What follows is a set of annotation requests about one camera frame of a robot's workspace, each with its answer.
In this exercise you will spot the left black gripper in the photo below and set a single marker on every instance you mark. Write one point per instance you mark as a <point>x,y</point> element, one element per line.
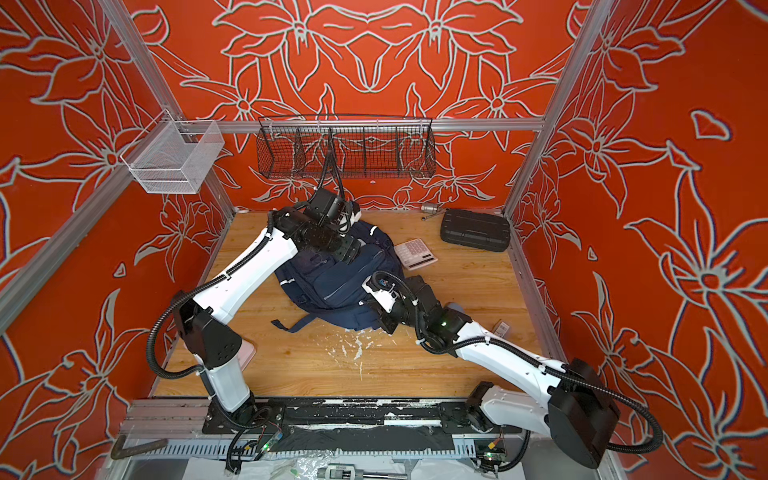
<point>350,249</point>

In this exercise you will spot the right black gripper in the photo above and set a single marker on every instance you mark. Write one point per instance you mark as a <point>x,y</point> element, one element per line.
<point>380,309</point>

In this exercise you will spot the navy blue student backpack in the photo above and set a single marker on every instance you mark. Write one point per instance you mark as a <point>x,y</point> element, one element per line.
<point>330,290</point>

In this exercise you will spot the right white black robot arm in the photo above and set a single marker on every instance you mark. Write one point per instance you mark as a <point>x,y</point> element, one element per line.
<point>570,403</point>

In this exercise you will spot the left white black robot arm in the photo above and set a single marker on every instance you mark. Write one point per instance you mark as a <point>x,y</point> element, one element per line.
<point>202,318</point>

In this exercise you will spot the pink calculator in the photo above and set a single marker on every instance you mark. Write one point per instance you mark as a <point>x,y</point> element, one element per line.
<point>414,254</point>

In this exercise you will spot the small silver metal cylinder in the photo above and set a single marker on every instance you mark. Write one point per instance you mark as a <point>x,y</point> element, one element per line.
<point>430,210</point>

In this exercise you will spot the black plastic tool case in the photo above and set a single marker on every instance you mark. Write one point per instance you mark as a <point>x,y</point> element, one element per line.
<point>477,230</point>

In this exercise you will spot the pink flat case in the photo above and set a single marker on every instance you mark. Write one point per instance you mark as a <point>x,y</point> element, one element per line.
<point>246,354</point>

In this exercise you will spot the dark metal hex key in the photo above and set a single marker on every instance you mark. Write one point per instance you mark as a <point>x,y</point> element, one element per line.
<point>121,451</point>

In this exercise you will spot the black wire wall basket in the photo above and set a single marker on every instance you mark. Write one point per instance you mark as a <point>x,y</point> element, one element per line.
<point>356,147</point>

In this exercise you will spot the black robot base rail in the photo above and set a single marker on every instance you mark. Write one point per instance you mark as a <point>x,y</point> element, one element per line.
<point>358,425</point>

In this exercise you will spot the white wire mesh basket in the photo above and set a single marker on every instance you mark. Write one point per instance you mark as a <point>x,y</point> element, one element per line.
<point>171,156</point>

